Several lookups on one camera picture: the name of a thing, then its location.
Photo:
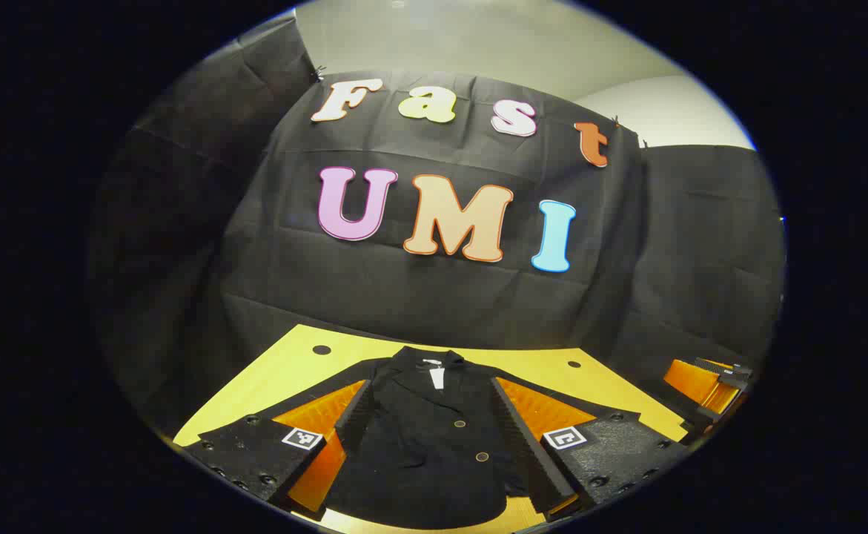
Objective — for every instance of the black backdrop cloth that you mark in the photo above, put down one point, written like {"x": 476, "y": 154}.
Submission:
{"x": 404, "y": 297}

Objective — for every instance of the black button jacket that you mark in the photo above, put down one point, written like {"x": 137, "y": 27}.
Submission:
{"x": 419, "y": 445}

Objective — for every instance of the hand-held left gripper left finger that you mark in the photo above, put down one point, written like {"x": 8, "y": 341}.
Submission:
{"x": 356, "y": 411}

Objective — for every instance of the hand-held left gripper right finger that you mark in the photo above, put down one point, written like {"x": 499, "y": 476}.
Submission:
{"x": 526, "y": 437}

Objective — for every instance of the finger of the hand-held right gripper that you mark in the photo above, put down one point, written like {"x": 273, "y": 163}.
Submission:
{"x": 689, "y": 378}
{"x": 726, "y": 397}

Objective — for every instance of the small black cloth clip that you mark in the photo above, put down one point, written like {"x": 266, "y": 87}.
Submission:
{"x": 318, "y": 73}

